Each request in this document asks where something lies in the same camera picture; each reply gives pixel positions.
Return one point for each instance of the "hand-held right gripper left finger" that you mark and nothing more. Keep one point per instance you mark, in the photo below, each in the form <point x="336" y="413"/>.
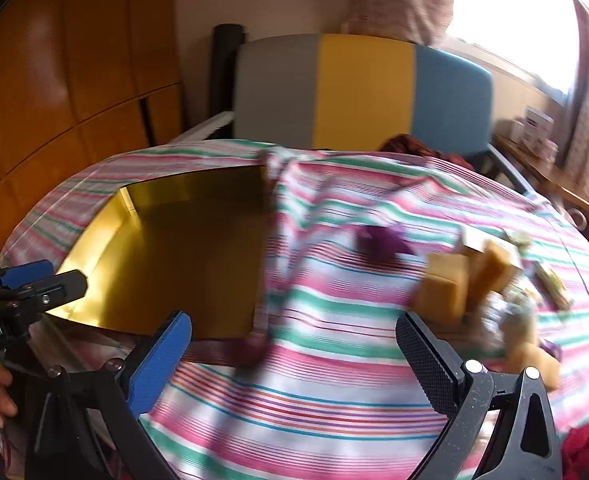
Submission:
<point x="158" y="367"/>

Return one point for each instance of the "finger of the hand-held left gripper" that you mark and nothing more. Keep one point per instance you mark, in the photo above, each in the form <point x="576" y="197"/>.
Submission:
<point x="64" y="285"/>
<point x="24" y="276"/>

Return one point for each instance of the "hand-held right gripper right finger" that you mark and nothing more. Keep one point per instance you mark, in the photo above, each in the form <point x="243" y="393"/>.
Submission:
<point x="424" y="360"/>

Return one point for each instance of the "yellow cake packet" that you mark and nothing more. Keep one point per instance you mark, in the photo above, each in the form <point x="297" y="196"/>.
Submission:
<point x="496" y="265"/>
<point x="442" y="285"/>

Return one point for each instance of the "gold lined gift box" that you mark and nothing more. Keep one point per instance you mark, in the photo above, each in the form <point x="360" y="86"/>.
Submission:
<point x="174" y="260"/>

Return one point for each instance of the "purple candy wrapper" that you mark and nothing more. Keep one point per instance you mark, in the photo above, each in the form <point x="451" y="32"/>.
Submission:
<point x="382" y="242"/>

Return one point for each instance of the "clear pale snack packet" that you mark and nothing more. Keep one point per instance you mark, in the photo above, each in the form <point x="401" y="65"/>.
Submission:
<point x="516" y="320"/>

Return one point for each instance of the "striped pink green cloth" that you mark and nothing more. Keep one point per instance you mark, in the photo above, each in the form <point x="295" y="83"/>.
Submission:
<point x="324" y="390"/>

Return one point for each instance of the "orange cake packet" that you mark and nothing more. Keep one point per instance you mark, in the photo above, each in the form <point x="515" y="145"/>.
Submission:
<point x="531" y="365"/>

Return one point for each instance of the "orange wooden wardrobe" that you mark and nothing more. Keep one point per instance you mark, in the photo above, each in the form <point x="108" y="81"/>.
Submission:
<point x="49" y="70"/>

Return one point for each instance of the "white mug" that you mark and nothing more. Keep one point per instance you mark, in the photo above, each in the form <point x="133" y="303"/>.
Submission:
<point x="578" y="220"/>

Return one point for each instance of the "dark red cloth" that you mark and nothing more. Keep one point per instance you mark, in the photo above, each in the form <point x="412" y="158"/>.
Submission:
<point x="412" y="144"/>

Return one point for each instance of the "wooden side table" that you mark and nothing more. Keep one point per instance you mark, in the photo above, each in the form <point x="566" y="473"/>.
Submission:
<point x="549" y="180"/>

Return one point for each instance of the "small pink box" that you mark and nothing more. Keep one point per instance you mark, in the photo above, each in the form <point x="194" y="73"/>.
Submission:
<point x="548" y="150"/>

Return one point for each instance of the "small white jar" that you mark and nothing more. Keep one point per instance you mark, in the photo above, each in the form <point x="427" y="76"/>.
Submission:
<point x="516" y="130"/>

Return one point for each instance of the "white cardboard box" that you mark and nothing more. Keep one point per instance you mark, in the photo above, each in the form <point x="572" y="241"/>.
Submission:
<point x="538" y="125"/>

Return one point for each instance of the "black rolled mat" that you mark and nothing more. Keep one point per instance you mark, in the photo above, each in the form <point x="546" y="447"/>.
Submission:
<point x="227" y="70"/>

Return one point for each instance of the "grey yellow blue sofa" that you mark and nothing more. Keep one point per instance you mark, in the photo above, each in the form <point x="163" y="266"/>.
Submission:
<point x="364" y="85"/>

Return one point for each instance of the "window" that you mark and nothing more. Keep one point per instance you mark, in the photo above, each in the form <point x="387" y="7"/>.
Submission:
<point x="514" y="20"/>

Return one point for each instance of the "pink hanging cloth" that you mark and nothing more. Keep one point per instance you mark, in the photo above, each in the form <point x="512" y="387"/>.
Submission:
<point x="399" y="0"/>

